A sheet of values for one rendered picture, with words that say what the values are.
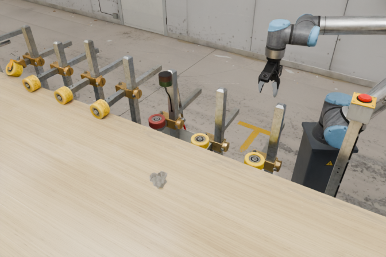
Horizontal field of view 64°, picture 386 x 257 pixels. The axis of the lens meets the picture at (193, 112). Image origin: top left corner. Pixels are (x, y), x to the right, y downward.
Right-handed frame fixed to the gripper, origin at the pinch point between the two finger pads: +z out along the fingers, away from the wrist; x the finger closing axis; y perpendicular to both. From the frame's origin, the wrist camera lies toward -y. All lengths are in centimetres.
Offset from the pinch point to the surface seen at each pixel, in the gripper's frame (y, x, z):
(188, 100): -16.9, 37.3, 7.9
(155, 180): -75, 11, 2
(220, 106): -35.6, 7.5, -9.6
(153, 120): -46, 37, 3
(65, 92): -58, 83, -3
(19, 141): -89, 76, 4
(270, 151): -34.1, -16.5, 5.4
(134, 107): -39, 56, 7
